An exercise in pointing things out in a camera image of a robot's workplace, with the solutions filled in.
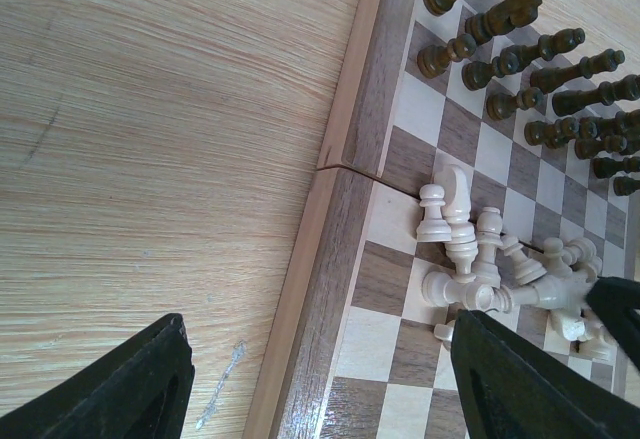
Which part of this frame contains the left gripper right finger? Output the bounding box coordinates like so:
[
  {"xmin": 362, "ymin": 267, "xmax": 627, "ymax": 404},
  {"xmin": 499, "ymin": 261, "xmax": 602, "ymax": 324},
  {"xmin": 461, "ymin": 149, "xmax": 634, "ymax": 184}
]
[{"xmin": 451, "ymin": 275, "xmax": 639, "ymax": 438}]

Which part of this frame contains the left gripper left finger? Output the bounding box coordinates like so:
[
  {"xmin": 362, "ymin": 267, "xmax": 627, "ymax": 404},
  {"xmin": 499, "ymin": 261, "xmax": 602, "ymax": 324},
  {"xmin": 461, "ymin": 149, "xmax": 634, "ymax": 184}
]
[{"xmin": 1, "ymin": 313, "xmax": 195, "ymax": 438}]

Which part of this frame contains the wooden chess board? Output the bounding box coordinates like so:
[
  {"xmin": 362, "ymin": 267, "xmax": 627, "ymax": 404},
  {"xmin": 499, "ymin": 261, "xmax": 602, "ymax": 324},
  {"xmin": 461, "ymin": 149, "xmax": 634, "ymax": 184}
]
[{"xmin": 242, "ymin": 0, "xmax": 640, "ymax": 439}]

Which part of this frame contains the white lying piece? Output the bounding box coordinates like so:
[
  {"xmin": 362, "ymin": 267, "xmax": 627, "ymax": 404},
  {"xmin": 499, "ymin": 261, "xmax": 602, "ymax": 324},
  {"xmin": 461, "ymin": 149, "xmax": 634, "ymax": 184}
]
[{"xmin": 422, "ymin": 270, "xmax": 515, "ymax": 313}]

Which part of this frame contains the white pawn beside bishop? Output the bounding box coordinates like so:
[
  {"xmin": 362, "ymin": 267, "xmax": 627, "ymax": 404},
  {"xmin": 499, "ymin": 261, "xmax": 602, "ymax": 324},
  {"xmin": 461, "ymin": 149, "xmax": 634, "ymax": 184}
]
[{"xmin": 472, "ymin": 206, "xmax": 503, "ymax": 288}]

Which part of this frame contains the white pawn near knight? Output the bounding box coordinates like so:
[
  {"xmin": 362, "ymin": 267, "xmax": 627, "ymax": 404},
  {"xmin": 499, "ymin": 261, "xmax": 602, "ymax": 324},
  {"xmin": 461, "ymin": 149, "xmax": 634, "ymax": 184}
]
[{"xmin": 416, "ymin": 184, "xmax": 451, "ymax": 243}]

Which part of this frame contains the dark pawn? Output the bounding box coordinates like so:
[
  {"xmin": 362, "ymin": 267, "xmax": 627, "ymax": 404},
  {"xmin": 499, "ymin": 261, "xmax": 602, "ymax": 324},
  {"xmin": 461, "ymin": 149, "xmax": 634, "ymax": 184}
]
[
  {"xmin": 486, "ymin": 87, "xmax": 544, "ymax": 121},
  {"xmin": 524, "ymin": 117, "xmax": 580, "ymax": 147},
  {"xmin": 462, "ymin": 52, "xmax": 519, "ymax": 91},
  {"xmin": 417, "ymin": 34, "xmax": 477, "ymax": 79}
]

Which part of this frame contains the dark queen piece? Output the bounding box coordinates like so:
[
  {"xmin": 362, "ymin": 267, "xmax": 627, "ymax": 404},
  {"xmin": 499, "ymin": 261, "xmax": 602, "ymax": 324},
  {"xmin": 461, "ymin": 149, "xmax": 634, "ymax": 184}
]
[{"xmin": 529, "ymin": 49, "xmax": 625, "ymax": 94}]

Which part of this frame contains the dark king piece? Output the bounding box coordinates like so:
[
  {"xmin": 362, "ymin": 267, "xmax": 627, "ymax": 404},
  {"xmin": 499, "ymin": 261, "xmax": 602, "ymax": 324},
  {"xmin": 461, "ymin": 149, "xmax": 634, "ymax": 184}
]
[{"xmin": 552, "ymin": 74, "xmax": 639, "ymax": 117}]

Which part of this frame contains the dark bishop piece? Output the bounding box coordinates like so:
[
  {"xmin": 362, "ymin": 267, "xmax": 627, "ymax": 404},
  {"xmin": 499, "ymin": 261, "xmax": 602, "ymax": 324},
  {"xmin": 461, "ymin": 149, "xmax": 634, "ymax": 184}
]
[{"xmin": 502, "ymin": 28, "xmax": 586, "ymax": 71}]

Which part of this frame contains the dark knight piece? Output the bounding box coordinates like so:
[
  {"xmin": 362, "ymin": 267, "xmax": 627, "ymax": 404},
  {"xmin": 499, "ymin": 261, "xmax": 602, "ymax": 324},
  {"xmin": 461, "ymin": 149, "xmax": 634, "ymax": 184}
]
[{"xmin": 465, "ymin": 0, "xmax": 542, "ymax": 45}]

